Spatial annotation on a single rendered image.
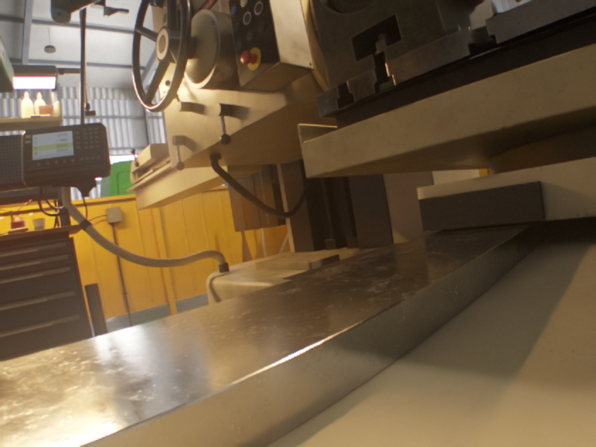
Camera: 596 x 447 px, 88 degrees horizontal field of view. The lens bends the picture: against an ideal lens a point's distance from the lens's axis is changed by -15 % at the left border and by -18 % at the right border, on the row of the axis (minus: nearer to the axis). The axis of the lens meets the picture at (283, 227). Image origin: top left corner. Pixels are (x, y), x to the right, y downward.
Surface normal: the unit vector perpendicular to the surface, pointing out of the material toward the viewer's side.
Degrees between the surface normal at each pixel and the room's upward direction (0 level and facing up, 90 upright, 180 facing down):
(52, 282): 90
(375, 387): 0
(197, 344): 0
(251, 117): 90
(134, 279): 90
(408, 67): 90
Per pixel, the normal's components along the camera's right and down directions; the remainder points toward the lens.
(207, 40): -0.33, 0.19
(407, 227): -0.76, 0.14
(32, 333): 0.59, -0.07
